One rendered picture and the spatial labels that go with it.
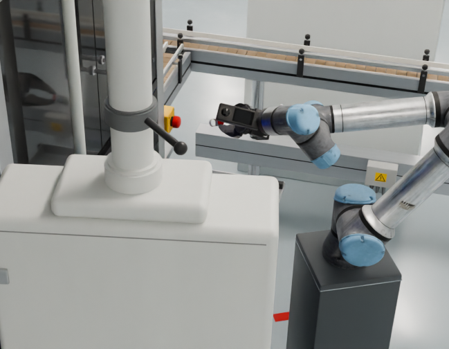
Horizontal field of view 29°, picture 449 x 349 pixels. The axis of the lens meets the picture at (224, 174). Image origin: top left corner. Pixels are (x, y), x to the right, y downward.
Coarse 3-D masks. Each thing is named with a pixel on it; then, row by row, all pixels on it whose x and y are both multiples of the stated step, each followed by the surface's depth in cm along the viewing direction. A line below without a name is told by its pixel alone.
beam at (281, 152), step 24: (216, 144) 361; (240, 144) 358; (264, 144) 356; (288, 144) 354; (336, 144) 355; (288, 168) 359; (312, 168) 356; (336, 168) 353; (360, 168) 350; (408, 168) 345
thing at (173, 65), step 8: (168, 56) 334; (176, 56) 327; (184, 56) 333; (168, 64) 319; (176, 64) 322; (184, 64) 330; (168, 72) 323; (176, 72) 322; (184, 72) 332; (168, 80) 316; (176, 80) 323; (184, 80) 334; (168, 88) 313; (176, 88) 324; (168, 96) 315; (168, 104) 316
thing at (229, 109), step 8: (224, 104) 226; (224, 112) 225; (232, 112) 226; (240, 112) 226; (248, 112) 226; (256, 112) 226; (224, 120) 225; (232, 120) 225; (240, 120) 225; (248, 120) 226; (256, 120) 226; (248, 128) 227; (256, 128) 226
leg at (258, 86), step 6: (252, 84) 346; (258, 84) 343; (264, 84) 345; (252, 90) 347; (258, 90) 344; (252, 96) 348; (258, 96) 346; (252, 102) 349; (258, 102) 348; (258, 108) 349; (252, 168) 365; (258, 168) 366; (252, 174) 367; (258, 174) 368
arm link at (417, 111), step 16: (432, 96) 227; (448, 96) 226; (320, 112) 229; (336, 112) 229; (352, 112) 228; (368, 112) 228; (384, 112) 228; (400, 112) 227; (416, 112) 227; (432, 112) 226; (336, 128) 230; (352, 128) 230; (368, 128) 230; (384, 128) 231
